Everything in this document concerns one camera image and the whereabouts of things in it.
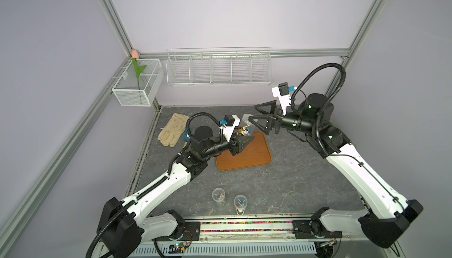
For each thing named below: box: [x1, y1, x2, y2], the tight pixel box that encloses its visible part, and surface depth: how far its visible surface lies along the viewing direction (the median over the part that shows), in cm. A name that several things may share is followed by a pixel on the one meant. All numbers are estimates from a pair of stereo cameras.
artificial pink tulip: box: [131, 50, 147, 90], surface depth 92 cm
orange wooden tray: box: [215, 131, 272, 172], surface depth 96 cm
